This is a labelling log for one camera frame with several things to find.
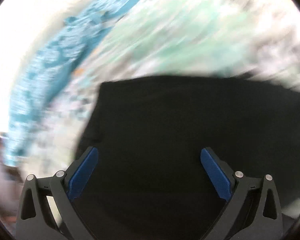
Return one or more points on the near blue floral pillow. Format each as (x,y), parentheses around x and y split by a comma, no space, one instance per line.
(51,65)

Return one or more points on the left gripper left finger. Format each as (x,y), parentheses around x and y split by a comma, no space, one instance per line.
(35,219)

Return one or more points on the floral bed sheet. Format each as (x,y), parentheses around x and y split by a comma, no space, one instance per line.
(254,39)

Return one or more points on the far blue floral pillow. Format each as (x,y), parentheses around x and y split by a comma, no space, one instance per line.
(95,17)

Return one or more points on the black pants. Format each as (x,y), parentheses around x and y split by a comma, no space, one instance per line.
(149,182)

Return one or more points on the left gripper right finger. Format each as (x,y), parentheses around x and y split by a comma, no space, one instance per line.
(252,209)

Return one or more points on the blue floral pillow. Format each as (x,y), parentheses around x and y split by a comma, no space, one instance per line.
(95,17)
(51,65)

